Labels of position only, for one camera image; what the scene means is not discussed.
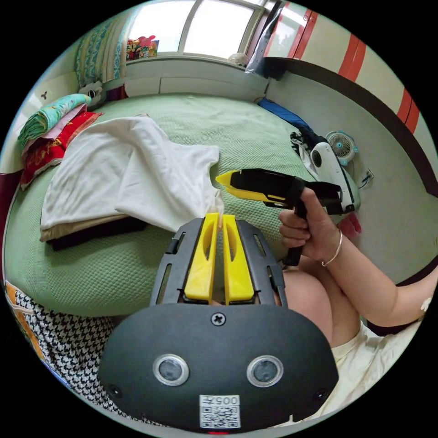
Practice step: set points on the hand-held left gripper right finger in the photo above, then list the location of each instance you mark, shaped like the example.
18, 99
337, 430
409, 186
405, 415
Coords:
236, 263

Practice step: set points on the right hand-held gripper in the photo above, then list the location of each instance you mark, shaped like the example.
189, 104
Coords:
273, 184

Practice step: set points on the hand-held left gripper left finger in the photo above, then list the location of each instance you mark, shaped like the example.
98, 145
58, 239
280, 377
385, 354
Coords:
201, 260

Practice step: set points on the white t-shirt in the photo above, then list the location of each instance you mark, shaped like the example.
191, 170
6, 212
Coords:
137, 171

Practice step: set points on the person's right forearm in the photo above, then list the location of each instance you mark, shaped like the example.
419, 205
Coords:
366, 279

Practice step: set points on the person's right hand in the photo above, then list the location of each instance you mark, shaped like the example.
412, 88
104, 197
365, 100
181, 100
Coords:
309, 236

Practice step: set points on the bed with green quilt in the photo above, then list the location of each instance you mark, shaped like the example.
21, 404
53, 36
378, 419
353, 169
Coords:
222, 119

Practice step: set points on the person's body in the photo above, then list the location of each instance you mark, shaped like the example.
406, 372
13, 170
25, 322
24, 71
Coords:
308, 301

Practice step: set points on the blue cloth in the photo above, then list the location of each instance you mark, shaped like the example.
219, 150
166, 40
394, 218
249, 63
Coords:
284, 114

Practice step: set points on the small teal and white fan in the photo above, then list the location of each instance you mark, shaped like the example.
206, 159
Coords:
342, 145

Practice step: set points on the pile of clothes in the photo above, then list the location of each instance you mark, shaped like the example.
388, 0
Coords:
89, 235

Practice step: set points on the pink cloth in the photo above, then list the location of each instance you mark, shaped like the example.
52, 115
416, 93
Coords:
351, 226

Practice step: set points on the dark hanging garment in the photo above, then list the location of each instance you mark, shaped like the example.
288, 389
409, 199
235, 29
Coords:
265, 41

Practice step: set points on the black and white houndstooth cloth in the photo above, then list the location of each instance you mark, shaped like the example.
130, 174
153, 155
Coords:
68, 342

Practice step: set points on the window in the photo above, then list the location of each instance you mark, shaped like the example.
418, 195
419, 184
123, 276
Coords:
212, 27

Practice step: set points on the grey and white plush toy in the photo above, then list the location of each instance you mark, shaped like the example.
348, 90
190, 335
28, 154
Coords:
91, 92

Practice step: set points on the stack of colourful folded bedding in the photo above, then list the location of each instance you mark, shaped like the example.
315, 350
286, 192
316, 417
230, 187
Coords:
51, 137

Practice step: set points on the patterned curtain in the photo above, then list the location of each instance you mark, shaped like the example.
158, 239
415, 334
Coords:
99, 51

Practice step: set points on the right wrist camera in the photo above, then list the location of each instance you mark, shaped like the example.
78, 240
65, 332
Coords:
329, 167

